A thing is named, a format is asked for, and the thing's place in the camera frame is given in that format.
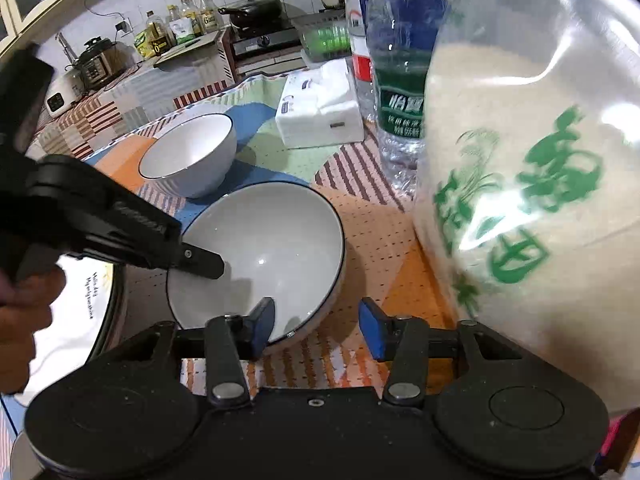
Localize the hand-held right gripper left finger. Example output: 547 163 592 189
102 296 277 409

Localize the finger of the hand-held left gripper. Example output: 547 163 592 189
102 199 224 280

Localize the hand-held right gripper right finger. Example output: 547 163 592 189
359 296 541 404

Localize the white ribbed bowl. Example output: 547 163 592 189
138 113 238 199
166 181 347 357

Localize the white sun print plate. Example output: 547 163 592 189
10 259 130 409

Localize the person's left hand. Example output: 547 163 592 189
0 260 67 396

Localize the patchwork tablecloth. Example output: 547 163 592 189
0 72 481 411

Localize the white rice cooker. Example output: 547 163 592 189
46 71 81 113

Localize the striped patchwork counter cloth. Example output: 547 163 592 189
25 30 236 161

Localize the black pressure cooker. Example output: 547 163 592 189
77 36 118 90

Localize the white tissue pack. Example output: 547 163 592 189
275 59 366 148

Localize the dark rimmed cutting board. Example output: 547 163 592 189
152 30 223 69

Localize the green label oil bottle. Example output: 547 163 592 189
166 5 193 46

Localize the green label water bottle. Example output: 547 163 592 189
367 0 443 197

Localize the black gas stove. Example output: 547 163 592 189
231 12 306 64

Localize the clear rice bag green print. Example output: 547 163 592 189
412 0 640 417

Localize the white label oil bottle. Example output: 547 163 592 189
195 0 223 33

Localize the green plastic basket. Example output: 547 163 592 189
290 14 351 58

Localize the red label water bottle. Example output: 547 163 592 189
346 0 377 122

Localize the black wok with lid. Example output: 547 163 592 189
218 0 283 31

